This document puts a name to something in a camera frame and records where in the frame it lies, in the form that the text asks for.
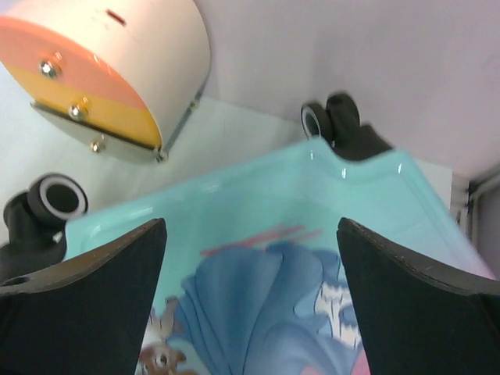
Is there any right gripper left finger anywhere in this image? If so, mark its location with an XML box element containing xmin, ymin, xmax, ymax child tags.
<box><xmin>1</xmin><ymin>219</ymin><xmax>167</xmax><ymax>374</ymax></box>

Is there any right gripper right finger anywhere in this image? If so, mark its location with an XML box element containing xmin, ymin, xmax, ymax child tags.
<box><xmin>337</xmin><ymin>218</ymin><xmax>499</xmax><ymax>374</ymax></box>

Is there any pink and teal kids suitcase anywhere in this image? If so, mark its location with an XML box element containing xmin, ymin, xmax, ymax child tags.
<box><xmin>1</xmin><ymin>92</ymin><xmax>496</xmax><ymax>374</ymax></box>

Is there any cream round drawer cabinet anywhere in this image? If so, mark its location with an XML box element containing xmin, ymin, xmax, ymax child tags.
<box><xmin>1</xmin><ymin>0</ymin><xmax>211</xmax><ymax>163</ymax></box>

